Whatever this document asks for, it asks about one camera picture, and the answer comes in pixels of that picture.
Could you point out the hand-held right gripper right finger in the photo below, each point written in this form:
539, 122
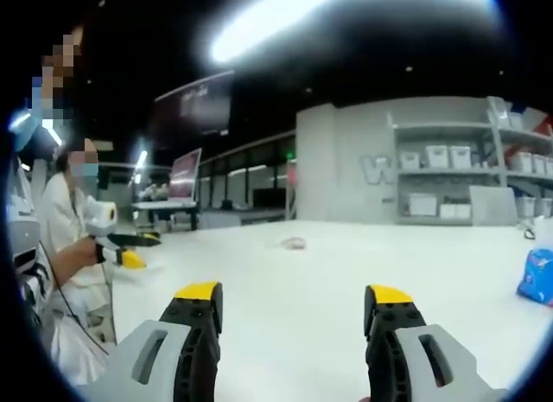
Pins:
389, 333

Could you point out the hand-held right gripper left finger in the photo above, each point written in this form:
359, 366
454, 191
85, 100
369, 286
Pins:
194, 333

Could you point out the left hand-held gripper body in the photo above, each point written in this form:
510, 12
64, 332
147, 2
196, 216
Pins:
101, 216

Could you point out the person's left hand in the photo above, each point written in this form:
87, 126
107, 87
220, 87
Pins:
85, 253

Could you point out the background work table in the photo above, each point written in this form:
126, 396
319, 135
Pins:
164, 206

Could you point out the small tube light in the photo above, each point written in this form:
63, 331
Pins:
141, 159

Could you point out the white grey chest device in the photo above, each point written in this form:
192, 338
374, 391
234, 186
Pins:
23, 229

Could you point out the pink standing monitor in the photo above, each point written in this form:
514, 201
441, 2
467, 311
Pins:
186, 175

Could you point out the white cloth garment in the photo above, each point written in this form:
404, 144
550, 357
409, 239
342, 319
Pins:
82, 333

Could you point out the blue face mask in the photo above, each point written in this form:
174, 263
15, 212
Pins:
27, 132

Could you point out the dark hanging screen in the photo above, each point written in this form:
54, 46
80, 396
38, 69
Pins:
194, 104

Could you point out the blue printed packet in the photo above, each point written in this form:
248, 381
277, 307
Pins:
538, 276

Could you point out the grey leaning board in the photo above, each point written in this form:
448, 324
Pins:
492, 205

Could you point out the shelf with white bins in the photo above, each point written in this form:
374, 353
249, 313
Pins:
437, 156

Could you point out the grey shelf unit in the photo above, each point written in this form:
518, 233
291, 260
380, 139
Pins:
445, 127
518, 136

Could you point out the long ceiling light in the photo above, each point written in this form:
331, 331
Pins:
302, 21

